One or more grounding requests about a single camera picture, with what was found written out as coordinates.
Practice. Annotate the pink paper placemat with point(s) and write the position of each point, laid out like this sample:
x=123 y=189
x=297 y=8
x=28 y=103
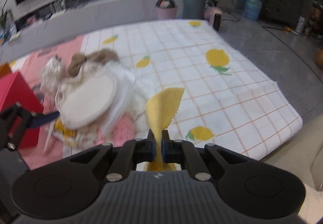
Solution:
x=30 y=67

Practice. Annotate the potted green plant left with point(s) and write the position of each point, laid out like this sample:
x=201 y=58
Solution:
x=8 y=28

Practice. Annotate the orange cardboard box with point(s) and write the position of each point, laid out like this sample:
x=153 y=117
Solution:
x=5 y=70

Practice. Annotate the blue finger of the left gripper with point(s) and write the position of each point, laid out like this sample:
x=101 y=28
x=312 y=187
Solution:
x=42 y=119

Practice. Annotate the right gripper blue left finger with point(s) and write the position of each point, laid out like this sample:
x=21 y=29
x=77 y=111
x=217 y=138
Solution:
x=113 y=164

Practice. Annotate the grey-blue trash can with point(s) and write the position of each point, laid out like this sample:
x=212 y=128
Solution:
x=193 y=9

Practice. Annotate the blue water bottle jug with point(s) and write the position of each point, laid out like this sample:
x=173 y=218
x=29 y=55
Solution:
x=252 y=9

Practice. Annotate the small pink heater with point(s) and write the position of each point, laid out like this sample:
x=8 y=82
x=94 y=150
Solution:
x=213 y=15

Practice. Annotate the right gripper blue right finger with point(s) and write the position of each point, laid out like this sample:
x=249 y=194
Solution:
x=209 y=163

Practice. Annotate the pink white fluffy scrunchie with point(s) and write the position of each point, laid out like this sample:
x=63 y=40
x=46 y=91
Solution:
x=120 y=133

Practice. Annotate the white tissue wad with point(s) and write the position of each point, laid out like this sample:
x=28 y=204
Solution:
x=139 y=92

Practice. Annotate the grey TV console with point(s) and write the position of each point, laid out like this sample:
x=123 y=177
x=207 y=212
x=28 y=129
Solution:
x=94 y=16

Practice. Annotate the brown plush slippers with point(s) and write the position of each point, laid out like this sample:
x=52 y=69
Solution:
x=102 y=56

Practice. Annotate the red Wonderlab box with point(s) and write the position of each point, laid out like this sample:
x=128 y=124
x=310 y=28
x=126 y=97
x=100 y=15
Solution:
x=15 y=89

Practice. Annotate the clear plastic bag bundle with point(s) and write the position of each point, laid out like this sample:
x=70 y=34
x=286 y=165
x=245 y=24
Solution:
x=52 y=74

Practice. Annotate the yellow cleaning cloth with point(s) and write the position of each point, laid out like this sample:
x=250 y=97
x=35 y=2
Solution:
x=160 y=111

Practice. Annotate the yellow snack packet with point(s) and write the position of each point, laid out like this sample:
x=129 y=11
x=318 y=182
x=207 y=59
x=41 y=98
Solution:
x=71 y=138

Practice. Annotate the round white cotton pad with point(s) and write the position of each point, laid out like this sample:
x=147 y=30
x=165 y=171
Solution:
x=75 y=112

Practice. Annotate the pink waste bin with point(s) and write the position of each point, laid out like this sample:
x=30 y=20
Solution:
x=166 y=9

